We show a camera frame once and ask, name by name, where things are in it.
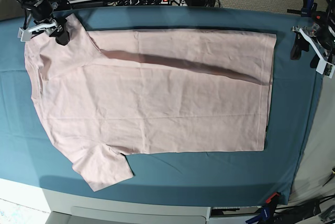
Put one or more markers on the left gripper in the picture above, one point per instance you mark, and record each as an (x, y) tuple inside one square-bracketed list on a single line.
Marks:
[(322, 32)]

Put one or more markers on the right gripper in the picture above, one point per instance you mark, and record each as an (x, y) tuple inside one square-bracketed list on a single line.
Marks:
[(41, 19)]

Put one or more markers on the pink T-shirt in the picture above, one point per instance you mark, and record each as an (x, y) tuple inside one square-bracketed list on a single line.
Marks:
[(109, 94)]

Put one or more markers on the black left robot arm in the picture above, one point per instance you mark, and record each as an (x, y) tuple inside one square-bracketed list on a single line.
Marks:
[(320, 51)]

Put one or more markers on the teal table cloth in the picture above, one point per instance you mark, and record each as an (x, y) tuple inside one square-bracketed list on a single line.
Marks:
[(177, 179)]

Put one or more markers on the orange black clamp bottom right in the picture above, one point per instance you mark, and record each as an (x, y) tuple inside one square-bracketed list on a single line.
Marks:
[(273, 197)]

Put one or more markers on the blue black clamp bottom right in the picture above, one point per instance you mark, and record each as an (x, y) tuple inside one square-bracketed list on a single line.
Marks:
[(266, 215)]

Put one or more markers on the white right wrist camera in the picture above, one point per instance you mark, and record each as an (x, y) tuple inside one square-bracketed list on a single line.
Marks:
[(24, 34)]

